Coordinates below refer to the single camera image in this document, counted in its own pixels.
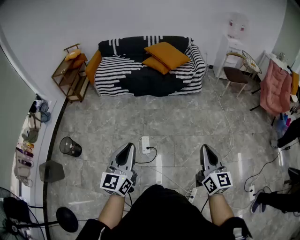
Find orange sofa with striped cover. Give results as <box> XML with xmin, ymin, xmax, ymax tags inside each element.
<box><xmin>85</xmin><ymin>35</ymin><xmax>207</xmax><ymax>97</ymax></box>

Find brown seat wooden chair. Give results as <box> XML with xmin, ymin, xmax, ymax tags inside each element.
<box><xmin>215</xmin><ymin>52</ymin><xmax>250</xmax><ymax>98</ymax></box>

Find clear water dispenser bottle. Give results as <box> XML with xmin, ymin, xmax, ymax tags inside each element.
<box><xmin>227</xmin><ymin>13</ymin><xmax>249</xmax><ymax>40</ymax></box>

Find black mesh waste bin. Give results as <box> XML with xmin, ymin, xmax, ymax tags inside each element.
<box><xmin>59</xmin><ymin>136</ymin><xmax>83</xmax><ymax>157</ymax></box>

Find yellow wire side table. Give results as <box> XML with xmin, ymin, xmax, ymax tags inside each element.
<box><xmin>241</xmin><ymin>50</ymin><xmax>263</xmax><ymax>80</ymax></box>

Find orange cushion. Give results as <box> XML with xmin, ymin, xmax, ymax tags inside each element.
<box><xmin>142</xmin><ymin>56</ymin><xmax>171</xmax><ymax>75</ymax></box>
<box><xmin>143</xmin><ymin>41</ymin><xmax>192</xmax><ymax>70</ymax></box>

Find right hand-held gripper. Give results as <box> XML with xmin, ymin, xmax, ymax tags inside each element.
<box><xmin>195</xmin><ymin>144</ymin><xmax>233</xmax><ymax>196</ymax></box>

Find beige handbag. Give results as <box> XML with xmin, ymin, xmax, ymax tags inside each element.
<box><xmin>27</xmin><ymin>112</ymin><xmax>42</xmax><ymax>129</ymax></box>

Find black standing fan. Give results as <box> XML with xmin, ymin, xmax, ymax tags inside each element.
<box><xmin>0</xmin><ymin>186</ymin><xmax>79</xmax><ymax>240</ymax></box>

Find white water dispenser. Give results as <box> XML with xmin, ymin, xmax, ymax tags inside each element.
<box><xmin>214</xmin><ymin>35</ymin><xmax>244</xmax><ymax>79</ymax></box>

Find black metal frame chair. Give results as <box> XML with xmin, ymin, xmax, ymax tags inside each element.
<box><xmin>249</xmin><ymin>79</ymin><xmax>277</xmax><ymax>127</ymax></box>

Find olive green bag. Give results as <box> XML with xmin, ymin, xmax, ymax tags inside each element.
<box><xmin>22</xmin><ymin>130</ymin><xmax>39</xmax><ymax>143</ymax></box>

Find colourful plastic bags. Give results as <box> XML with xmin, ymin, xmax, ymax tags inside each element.
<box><xmin>276</xmin><ymin>112</ymin><xmax>293</xmax><ymax>139</ymax></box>

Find person's right forearm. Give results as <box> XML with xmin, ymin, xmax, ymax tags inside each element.
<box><xmin>207</xmin><ymin>192</ymin><xmax>235</xmax><ymax>227</ymax></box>

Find person's left forearm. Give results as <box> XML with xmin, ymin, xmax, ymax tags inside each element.
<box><xmin>97</xmin><ymin>193</ymin><xmax>126</xmax><ymax>230</ymax></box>

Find pink blanket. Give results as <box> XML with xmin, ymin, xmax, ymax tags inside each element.
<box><xmin>259</xmin><ymin>59</ymin><xmax>293</xmax><ymax>116</ymax></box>

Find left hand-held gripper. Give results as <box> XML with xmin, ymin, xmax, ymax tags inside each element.
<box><xmin>100</xmin><ymin>142</ymin><xmax>139</xmax><ymax>196</ymax></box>

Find black plugged cable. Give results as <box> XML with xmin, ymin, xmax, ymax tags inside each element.
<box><xmin>135</xmin><ymin>146</ymin><xmax>158</xmax><ymax>165</ymax></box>

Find mustard yellow cloth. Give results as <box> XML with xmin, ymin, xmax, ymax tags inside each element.
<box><xmin>290</xmin><ymin>71</ymin><xmax>300</xmax><ymax>103</ymax></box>

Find grey-blue clothes bundle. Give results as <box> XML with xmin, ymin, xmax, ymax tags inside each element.
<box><xmin>35</xmin><ymin>99</ymin><xmax>52</xmax><ymax>124</ymax></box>

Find person's black clothing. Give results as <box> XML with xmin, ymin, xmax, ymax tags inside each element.
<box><xmin>76</xmin><ymin>184</ymin><xmax>253</xmax><ymax>240</ymax></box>

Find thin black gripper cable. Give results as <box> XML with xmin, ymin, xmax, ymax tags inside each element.
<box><xmin>199</xmin><ymin>196</ymin><xmax>210</xmax><ymax>213</ymax></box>
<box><xmin>123</xmin><ymin>193</ymin><xmax>134</xmax><ymax>208</ymax></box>

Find black floor cable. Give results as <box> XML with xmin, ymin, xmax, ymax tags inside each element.
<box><xmin>243</xmin><ymin>140</ymin><xmax>300</xmax><ymax>195</ymax></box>

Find cream handbag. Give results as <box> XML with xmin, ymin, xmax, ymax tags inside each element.
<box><xmin>14</xmin><ymin>164</ymin><xmax>33</xmax><ymax>188</ymax></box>

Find yellow plush toy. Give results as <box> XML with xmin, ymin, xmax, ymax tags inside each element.
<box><xmin>64</xmin><ymin>49</ymin><xmax>82</xmax><ymax>62</ymax></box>

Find wooden shelf trolley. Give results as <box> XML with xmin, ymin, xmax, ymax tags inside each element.
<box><xmin>51</xmin><ymin>43</ymin><xmax>91</xmax><ymax>104</ymax></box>

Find brown plush toy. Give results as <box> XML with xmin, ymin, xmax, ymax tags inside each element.
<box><xmin>70</xmin><ymin>53</ymin><xmax>88</xmax><ymax>68</ymax></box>

